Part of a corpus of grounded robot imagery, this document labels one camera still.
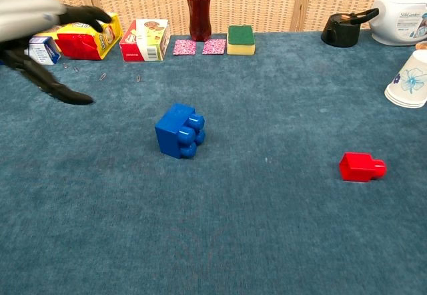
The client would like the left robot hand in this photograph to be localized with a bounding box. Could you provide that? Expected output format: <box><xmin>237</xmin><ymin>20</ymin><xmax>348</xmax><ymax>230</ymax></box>
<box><xmin>0</xmin><ymin>0</ymin><xmax>113</xmax><ymax>106</ymax></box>

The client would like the blue building block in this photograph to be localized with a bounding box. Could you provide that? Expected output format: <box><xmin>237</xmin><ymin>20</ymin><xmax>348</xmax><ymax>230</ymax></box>
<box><xmin>154</xmin><ymin>103</ymin><xmax>206</xmax><ymax>160</ymax></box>

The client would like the red building block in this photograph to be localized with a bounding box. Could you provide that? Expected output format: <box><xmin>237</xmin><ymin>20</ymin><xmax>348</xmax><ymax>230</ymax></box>
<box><xmin>338</xmin><ymin>152</ymin><xmax>387</xmax><ymax>183</ymax></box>

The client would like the blue white toothpaste box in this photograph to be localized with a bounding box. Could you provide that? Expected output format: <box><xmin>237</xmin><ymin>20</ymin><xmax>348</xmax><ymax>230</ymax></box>
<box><xmin>27</xmin><ymin>36</ymin><xmax>63</xmax><ymax>66</ymax></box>

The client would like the yellow red Lipo box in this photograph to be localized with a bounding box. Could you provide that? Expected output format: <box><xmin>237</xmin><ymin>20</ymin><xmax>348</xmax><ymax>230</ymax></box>
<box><xmin>55</xmin><ymin>12</ymin><xmax>123</xmax><ymax>61</ymax></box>

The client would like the red white snack box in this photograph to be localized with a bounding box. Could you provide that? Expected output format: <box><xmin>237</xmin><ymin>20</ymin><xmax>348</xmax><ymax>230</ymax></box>
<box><xmin>119</xmin><ymin>19</ymin><xmax>171</xmax><ymax>63</ymax></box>

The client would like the pink patterned coaster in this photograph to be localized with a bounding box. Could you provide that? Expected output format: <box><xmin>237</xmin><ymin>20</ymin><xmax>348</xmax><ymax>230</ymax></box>
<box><xmin>172</xmin><ymin>39</ymin><xmax>198</xmax><ymax>56</ymax></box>
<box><xmin>201</xmin><ymin>38</ymin><xmax>228</xmax><ymax>56</ymax></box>

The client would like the cola bottle red cap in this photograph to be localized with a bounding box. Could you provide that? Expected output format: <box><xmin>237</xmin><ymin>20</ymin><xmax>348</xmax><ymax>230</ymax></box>
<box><xmin>185</xmin><ymin>0</ymin><xmax>213</xmax><ymax>42</ymax></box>

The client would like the green yellow sponge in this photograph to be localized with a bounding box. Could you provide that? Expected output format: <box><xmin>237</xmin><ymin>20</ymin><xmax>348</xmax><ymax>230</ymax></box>
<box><xmin>226</xmin><ymin>25</ymin><xmax>256</xmax><ymax>56</ymax></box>

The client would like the wicker folding screen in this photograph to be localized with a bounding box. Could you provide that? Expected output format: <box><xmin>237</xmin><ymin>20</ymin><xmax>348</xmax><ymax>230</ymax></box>
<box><xmin>0</xmin><ymin>0</ymin><xmax>427</xmax><ymax>36</ymax></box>

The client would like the blue table carpet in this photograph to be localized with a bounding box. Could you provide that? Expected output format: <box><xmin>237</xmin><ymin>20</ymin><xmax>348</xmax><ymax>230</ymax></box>
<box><xmin>0</xmin><ymin>29</ymin><xmax>427</xmax><ymax>295</ymax></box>

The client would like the white wet wipes tub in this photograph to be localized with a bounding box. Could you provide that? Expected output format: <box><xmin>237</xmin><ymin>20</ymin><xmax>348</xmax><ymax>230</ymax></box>
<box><xmin>368</xmin><ymin>0</ymin><xmax>427</xmax><ymax>47</ymax></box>

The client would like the flower print paper cup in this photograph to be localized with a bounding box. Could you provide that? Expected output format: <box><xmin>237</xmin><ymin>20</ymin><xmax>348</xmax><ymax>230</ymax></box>
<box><xmin>384</xmin><ymin>49</ymin><xmax>427</xmax><ymax>109</ymax></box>

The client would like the black lid with handle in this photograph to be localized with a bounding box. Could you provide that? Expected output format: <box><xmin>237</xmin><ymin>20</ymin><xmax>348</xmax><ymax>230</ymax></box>
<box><xmin>320</xmin><ymin>7</ymin><xmax>380</xmax><ymax>48</ymax></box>

